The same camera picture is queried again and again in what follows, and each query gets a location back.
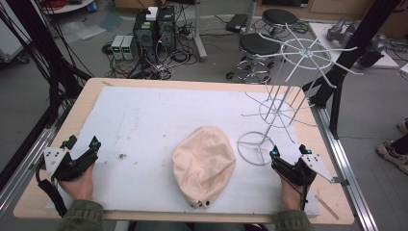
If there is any white table mat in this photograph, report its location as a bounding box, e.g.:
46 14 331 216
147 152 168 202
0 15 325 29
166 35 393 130
47 85 320 217

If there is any tangle of floor cables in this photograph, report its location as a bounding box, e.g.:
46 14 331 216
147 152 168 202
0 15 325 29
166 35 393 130
102 18 200 81

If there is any person's right hand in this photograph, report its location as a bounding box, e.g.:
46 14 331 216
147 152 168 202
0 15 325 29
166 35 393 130
280 175 310 212

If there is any grey power supply unit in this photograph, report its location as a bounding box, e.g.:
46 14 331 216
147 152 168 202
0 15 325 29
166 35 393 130
110 35 125 61
120 35 139 62

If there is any person's left hand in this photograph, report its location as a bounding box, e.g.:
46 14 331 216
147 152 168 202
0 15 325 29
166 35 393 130
59 163 96 202

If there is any black metal frame post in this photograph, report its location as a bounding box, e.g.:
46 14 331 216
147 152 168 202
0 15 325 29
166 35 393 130
301 0 403 141

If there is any flat black box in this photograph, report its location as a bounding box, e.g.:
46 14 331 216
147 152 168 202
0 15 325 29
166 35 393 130
224 13 249 34

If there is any black computer tower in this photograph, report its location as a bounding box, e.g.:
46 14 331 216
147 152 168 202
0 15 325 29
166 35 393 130
132 10 159 64
156 5 177 54

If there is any white wire hat rack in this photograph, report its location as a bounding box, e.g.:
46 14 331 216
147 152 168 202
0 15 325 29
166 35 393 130
236 23 366 167

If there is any beige cloth hat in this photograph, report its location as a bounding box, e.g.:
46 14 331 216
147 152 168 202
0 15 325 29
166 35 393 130
171 125 238 210

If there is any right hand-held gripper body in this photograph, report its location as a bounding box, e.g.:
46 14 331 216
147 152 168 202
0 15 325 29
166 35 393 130
271 153 337 188

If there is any white box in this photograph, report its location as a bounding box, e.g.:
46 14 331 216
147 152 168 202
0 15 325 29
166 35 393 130
145 6 159 22

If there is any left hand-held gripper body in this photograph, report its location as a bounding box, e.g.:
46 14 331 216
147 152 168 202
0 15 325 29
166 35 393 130
43 146 99 182

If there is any black strap cable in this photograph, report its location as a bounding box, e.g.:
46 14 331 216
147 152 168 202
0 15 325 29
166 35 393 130
34 159 69 218

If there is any grey metal table leg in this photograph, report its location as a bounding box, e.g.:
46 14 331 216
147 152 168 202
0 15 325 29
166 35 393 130
191 0 209 63

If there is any thin black cable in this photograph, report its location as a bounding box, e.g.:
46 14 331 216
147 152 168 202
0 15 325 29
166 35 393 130
299 179 310 212

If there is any aluminium rail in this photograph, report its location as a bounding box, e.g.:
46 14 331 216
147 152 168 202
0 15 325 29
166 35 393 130
0 123 61 219
312 104 381 231

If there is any grey device on white table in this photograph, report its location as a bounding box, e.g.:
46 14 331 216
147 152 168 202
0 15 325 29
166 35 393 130
325 16 359 47

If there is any black round stool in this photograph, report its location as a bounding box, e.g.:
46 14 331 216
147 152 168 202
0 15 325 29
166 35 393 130
225 33 283 85
261 8 299 37

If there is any black cable bundle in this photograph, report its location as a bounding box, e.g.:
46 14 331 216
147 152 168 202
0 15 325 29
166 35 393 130
0 0 94 129

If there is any wooden stick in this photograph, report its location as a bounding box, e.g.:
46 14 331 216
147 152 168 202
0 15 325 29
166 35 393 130
315 194 341 221

